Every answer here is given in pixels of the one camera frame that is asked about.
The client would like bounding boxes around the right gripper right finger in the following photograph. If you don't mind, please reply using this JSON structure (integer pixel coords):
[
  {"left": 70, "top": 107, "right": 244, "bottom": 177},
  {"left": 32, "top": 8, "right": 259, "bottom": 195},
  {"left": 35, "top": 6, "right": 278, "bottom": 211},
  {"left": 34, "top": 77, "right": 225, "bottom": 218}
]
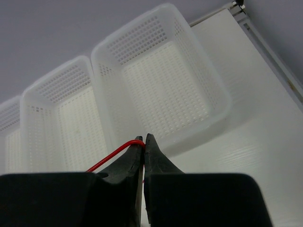
[{"left": 144, "top": 134, "right": 272, "bottom": 227}]

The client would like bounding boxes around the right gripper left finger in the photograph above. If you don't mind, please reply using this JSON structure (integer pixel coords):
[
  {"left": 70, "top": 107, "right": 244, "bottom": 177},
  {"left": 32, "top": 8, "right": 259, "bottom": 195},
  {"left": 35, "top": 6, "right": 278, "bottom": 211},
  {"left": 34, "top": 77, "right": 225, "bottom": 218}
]
[{"left": 0, "top": 136, "right": 144, "bottom": 227}]

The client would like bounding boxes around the red wire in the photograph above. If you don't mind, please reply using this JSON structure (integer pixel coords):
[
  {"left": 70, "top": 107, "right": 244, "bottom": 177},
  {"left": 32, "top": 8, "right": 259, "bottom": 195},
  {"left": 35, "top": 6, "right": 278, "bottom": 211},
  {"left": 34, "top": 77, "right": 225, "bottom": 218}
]
[{"left": 85, "top": 139, "right": 145, "bottom": 173}]

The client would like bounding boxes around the middle white plastic basket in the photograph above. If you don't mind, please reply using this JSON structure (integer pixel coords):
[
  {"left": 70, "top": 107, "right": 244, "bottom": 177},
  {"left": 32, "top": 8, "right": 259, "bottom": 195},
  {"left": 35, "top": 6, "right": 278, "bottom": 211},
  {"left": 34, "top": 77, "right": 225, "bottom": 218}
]
[{"left": 20, "top": 55, "right": 108, "bottom": 173}]

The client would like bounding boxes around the white plastic basket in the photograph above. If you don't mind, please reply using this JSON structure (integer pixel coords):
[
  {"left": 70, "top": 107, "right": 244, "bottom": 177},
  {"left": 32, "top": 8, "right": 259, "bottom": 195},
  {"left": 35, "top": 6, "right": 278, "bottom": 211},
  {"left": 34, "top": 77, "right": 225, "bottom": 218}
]
[
  {"left": 91, "top": 3, "right": 232, "bottom": 153},
  {"left": 20, "top": 55, "right": 108, "bottom": 173},
  {"left": 0, "top": 96, "right": 22, "bottom": 175}
]

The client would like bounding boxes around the left white plastic basket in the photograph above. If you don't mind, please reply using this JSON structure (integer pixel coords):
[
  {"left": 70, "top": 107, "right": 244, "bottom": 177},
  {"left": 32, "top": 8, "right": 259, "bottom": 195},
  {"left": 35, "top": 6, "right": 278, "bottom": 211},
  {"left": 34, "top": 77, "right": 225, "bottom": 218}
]
[{"left": 0, "top": 96, "right": 22, "bottom": 175}]

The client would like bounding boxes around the right white plastic basket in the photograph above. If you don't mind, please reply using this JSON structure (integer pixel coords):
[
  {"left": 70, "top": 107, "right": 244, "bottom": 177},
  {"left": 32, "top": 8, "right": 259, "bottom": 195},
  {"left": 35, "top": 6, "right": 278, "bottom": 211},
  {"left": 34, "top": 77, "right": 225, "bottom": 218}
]
[{"left": 91, "top": 3, "right": 232, "bottom": 153}]

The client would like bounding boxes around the aluminium frame rail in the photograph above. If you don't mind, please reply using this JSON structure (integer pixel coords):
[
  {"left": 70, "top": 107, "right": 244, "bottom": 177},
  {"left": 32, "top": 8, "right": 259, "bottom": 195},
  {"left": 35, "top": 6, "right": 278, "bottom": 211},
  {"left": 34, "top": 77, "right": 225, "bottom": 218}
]
[{"left": 189, "top": 0, "right": 303, "bottom": 104}]

